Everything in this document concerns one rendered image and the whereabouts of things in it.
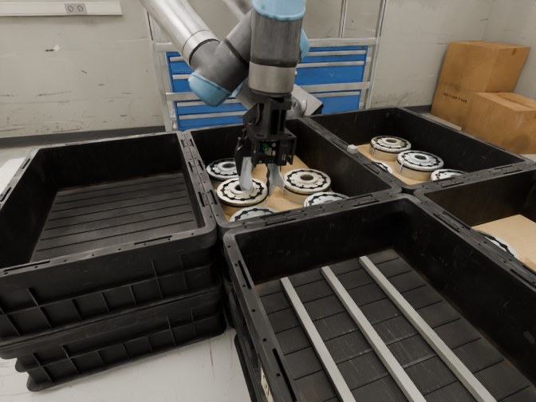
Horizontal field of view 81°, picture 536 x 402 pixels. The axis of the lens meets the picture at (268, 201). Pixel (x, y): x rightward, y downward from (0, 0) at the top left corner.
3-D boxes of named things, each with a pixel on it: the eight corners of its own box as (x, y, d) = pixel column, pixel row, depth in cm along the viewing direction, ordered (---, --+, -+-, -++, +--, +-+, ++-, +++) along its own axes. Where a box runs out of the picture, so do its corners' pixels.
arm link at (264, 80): (244, 58, 52) (289, 61, 55) (242, 87, 54) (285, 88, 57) (258, 66, 46) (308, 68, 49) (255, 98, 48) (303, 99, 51)
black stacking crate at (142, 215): (54, 197, 71) (34, 149, 64) (188, 175, 79) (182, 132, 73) (-10, 356, 39) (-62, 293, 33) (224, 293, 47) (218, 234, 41)
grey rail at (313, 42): (152, 49, 218) (151, 42, 216) (373, 43, 252) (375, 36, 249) (151, 52, 210) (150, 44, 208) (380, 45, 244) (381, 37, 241)
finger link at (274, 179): (275, 208, 62) (273, 166, 56) (266, 193, 66) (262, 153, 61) (290, 204, 62) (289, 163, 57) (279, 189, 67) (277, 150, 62)
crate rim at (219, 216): (183, 139, 74) (182, 129, 73) (300, 124, 82) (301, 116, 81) (221, 244, 42) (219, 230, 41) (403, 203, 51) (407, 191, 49)
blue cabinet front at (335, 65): (277, 122, 261) (278, 48, 231) (356, 116, 276) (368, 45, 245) (277, 124, 259) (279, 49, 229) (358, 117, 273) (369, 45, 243)
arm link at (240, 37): (225, 33, 61) (224, 38, 52) (267, -14, 58) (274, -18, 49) (253, 65, 65) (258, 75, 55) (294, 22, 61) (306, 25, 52)
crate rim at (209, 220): (37, 157, 65) (32, 147, 64) (183, 139, 74) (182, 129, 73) (-54, 306, 34) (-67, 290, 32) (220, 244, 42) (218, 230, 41)
